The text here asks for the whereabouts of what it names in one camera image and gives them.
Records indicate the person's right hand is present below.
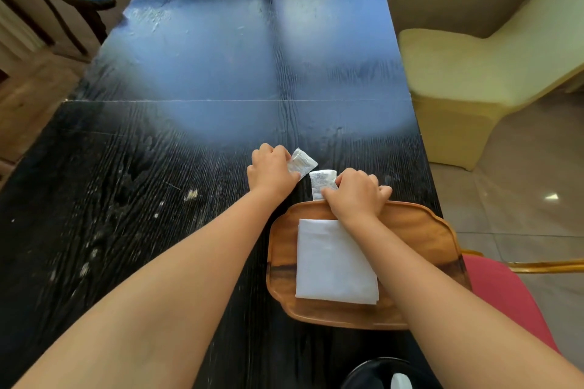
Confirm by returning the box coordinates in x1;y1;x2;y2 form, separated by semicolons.
322;168;393;222

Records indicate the person's left hand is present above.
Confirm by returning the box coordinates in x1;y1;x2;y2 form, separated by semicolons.
247;143;302;201

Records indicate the small white paper packet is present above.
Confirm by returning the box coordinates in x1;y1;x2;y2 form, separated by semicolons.
287;148;319;180
310;169;339;201

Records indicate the person's right forearm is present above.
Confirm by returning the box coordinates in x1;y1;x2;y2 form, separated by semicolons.
340;211;584;389

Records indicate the person's left forearm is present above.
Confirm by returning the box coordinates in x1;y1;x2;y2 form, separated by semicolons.
14;187;286;389

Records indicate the white folded napkin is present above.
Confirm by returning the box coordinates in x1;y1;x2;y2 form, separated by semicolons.
295;219;380;305

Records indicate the brown wooden tray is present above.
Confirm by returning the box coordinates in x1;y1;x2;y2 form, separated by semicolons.
266;199;471;330

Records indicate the cream upholstered chair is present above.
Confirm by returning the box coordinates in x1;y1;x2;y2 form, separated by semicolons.
399;0;584;171

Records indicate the black round object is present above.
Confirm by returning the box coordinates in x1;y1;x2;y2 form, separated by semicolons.
341;357;441;389

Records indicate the red cushioned chair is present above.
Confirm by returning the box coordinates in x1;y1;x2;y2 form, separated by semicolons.
462;249;584;354

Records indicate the dark wooden armchair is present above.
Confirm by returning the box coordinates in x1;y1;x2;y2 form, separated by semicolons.
0;0;116;59

